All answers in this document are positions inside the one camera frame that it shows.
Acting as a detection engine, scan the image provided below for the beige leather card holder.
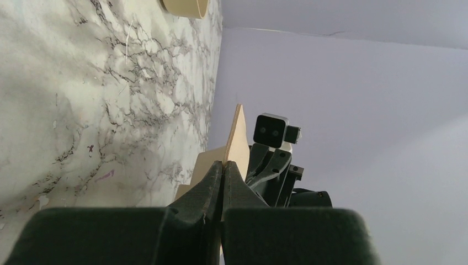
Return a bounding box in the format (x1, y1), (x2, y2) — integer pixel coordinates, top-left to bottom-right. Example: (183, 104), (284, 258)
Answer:
(175, 104), (250, 200)

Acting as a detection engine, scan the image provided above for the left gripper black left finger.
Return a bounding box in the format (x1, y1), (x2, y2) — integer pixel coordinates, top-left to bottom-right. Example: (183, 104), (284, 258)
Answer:
(6, 161), (222, 264)

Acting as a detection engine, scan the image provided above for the beige oval tray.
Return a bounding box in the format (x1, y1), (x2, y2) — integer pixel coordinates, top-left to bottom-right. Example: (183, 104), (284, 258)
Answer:
(162, 0), (210, 19)

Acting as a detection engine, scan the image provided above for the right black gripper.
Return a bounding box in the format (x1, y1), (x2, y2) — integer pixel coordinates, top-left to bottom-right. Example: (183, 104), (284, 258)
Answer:
(245, 143), (332, 208)

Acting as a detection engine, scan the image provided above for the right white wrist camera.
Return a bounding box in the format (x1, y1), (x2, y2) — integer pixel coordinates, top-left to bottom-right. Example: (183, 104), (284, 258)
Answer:
(253, 113), (302, 152)

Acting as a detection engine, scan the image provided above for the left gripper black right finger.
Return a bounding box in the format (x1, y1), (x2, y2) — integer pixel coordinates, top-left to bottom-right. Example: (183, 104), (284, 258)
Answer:
(222, 162), (380, 264)

